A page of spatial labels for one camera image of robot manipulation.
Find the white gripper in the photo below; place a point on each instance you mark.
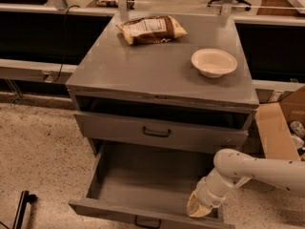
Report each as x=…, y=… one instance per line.
x=208, y=195

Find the grey drawer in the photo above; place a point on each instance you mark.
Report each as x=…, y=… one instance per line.
x=158, y=133
x=148, y=187

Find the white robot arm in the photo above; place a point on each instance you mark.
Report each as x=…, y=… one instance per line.
x=232, y=169

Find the grey top drawer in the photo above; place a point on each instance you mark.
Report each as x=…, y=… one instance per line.
x=158, y=133

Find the grey drawer cabinet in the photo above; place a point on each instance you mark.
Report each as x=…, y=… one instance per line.
x=160, y=82

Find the open cardboard box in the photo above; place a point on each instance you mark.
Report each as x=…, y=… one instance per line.
x=272, y=120

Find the white paper bowl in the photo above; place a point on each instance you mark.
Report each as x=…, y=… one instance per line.
x=213, y=63

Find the black metal bar stand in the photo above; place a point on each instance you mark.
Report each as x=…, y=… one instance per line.
x=25, y=199

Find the brown snack bag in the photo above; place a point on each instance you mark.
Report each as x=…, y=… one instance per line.
x=151, y=30

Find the black office chair base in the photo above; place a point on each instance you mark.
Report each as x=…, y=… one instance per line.
x=246, y=5

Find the wooden table corner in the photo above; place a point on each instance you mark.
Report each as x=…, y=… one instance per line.
x=282, y=7

